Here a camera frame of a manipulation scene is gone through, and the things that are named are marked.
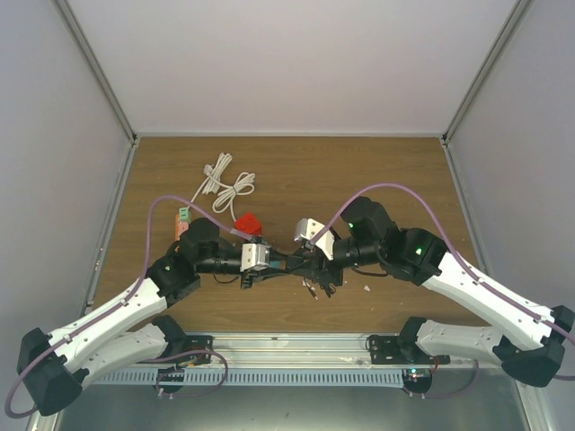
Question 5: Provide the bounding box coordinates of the red cube adapter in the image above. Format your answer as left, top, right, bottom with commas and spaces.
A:
234, 212, 262, 236

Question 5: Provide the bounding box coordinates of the black adapter cable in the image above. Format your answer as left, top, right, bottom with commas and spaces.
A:
300, 276, 338, 301

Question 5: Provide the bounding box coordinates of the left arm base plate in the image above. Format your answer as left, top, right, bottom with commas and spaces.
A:
175, 335, 214, 367

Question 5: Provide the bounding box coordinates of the white orange strip cord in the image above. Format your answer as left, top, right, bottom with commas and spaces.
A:
188, 152, 234, 210

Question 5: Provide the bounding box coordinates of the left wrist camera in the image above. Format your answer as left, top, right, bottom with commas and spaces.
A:
240, 242, 270, 272

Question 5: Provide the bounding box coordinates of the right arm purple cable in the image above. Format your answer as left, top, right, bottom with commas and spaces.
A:
309, 182, 575, 400

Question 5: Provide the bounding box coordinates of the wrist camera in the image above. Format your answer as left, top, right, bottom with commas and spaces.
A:
294, 218, 336, 260
240, 242, 270, 272

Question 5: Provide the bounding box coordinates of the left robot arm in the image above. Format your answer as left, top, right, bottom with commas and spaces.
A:
16, 217, 288, 417

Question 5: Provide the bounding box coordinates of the slotted cable duct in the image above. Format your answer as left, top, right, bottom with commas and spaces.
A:
97, 367, 403, 388

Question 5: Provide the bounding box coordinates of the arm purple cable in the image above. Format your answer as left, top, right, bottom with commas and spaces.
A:
309, 182, 575, 400
6, 194, 252, 418

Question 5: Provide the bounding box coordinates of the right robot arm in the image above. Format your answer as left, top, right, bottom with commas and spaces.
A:
295, 197, 574, 388

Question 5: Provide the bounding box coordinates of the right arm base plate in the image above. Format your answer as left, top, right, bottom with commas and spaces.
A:
365, 334, 450, 366

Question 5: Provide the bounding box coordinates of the green USB charger plug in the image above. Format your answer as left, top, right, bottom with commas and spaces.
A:
178, 207, 191, 223

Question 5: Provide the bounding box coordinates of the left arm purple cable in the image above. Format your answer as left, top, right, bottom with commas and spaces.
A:
6, 194, 252, 418

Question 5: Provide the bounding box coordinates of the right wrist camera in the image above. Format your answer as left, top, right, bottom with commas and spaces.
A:
294, 218, 336, 260

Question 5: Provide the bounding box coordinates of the aluminium front rail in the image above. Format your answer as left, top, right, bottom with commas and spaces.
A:
56, 331, 534, 370

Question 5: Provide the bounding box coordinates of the white teal strip cord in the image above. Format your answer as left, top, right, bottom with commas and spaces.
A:
211, 171, 257, 224

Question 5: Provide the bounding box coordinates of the orange power strip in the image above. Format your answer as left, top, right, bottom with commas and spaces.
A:
174, 215, 189, 241

